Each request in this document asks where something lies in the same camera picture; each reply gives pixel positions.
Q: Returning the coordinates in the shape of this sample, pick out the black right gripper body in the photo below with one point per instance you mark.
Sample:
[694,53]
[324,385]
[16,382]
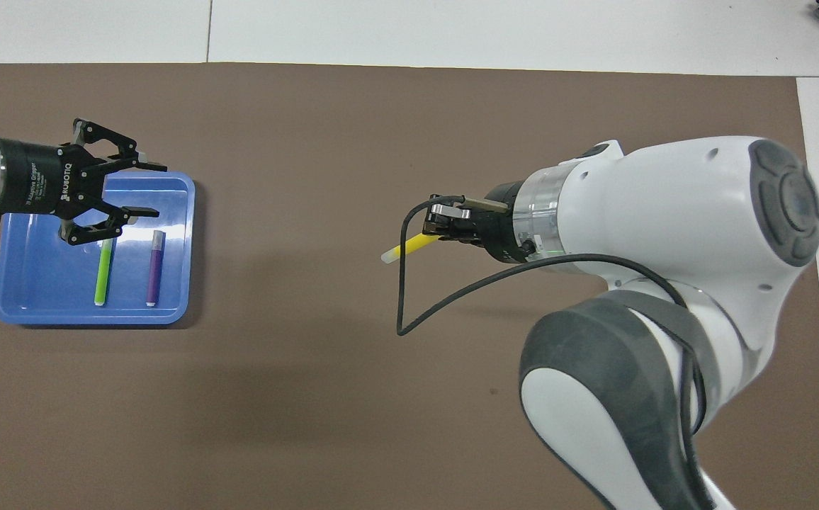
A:
[498,223]

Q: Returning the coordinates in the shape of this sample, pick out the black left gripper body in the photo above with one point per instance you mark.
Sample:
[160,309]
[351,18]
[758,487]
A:
[34,177]

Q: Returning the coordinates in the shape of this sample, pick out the yellow marker pen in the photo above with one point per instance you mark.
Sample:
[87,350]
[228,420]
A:
[409,248]

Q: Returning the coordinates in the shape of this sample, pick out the purple marker pen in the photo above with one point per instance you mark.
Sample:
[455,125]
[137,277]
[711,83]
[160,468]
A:
[155,273]

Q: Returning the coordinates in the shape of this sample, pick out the green marker pen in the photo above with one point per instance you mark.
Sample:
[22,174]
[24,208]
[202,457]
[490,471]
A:
[103,276]

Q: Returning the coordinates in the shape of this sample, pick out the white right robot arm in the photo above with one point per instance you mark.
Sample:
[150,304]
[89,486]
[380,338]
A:
[664,212]

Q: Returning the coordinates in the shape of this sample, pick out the blue plastic tray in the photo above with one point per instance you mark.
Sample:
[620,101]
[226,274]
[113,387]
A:
[48,283]

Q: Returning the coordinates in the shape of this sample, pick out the brown table mat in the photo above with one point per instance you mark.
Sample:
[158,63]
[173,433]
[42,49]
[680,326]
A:
[310,177]

